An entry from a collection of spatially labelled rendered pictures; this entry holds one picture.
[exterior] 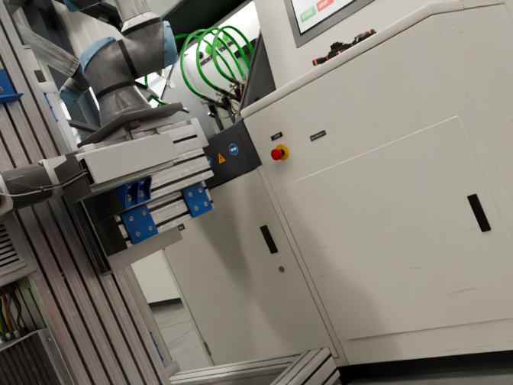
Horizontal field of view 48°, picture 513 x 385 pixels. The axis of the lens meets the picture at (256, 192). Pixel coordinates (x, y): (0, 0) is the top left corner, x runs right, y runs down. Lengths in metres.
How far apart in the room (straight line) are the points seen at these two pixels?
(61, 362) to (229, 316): 0.88
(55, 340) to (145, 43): 0.80
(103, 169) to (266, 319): 1.04
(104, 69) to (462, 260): 1.08
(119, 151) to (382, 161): 0.72
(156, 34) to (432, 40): 0.72
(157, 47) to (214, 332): 1.20
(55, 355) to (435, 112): 1.12
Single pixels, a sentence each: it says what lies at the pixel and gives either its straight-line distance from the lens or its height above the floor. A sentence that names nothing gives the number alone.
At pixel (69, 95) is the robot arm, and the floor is 1.33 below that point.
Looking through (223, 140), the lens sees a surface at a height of 0.92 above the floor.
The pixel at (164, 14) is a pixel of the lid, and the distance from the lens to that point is 2.65.
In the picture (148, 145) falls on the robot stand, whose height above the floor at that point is 0.93.
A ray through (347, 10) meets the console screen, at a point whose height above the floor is 1.13.
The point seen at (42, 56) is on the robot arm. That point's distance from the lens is 2.20.
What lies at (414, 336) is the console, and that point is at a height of 0.14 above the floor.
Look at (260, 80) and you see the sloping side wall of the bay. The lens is 2.03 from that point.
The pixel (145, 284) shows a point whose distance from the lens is 5.69.
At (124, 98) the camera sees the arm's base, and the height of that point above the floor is 1.09.
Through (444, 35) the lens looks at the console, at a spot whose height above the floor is 0.89.
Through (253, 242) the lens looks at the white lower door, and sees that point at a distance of 2.01.
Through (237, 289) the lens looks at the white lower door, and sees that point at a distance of 2.15.
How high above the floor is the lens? 0.76
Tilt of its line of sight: 1 degrees down
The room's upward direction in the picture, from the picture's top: 24 degrees counter-clockwise
